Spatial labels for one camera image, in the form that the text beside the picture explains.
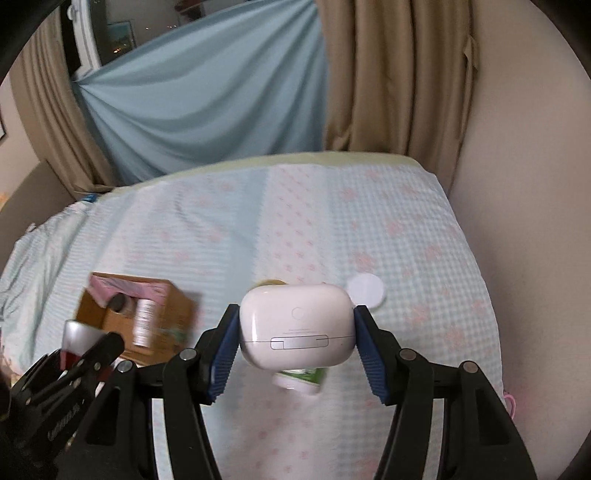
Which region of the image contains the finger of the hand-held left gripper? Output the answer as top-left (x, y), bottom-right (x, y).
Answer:
top-left (10, 331), bottom-right (125, 409)

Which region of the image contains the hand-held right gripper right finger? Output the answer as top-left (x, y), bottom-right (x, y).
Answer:
top-left (353, 305), bottom-right (539, 480)

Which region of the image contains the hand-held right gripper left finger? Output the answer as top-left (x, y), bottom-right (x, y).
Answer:
top-left (60, 304), bottom-right (241, 480)

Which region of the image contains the silver and red object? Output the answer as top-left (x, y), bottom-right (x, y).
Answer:
top-left (62, 319), bottom-right (110, 371)

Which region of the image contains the brown cardboard box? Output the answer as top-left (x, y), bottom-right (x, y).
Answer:
top-left (75, 272), bottom-right (199, 368)

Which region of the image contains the white earbuds case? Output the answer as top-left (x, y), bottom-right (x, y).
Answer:
top-left (239, 282), bottom-right (356, 371)

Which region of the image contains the slim white bottle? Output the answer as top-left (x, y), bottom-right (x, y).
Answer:
top-left (132, 298), bottom-right (158, 348)

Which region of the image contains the white round lid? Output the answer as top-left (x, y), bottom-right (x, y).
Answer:
top-left (346, 273), bottom-right (387, 310)

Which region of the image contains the white bottle with green label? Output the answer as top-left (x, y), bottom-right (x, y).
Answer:
top-left (271, 366), bottom-right (327, 397)

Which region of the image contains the checked floral bed sheet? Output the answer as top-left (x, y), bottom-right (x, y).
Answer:
top-left (0, 154), bottom-right (514, 480)

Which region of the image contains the narrow beige curtain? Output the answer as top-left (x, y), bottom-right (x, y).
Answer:
top-left (10, 27), bottom-right (116, 200)

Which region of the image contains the light blue hanging cloth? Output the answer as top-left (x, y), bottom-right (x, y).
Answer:
top-left (71, 0), bottom-right (330, 186)

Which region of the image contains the wide beige curtain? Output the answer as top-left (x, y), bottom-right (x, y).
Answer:
top-left (316, 0), bottom-right (479, 156)

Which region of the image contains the window with white frame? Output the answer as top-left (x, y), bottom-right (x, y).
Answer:
top-left (61, 0), bottom-right (195, 80)

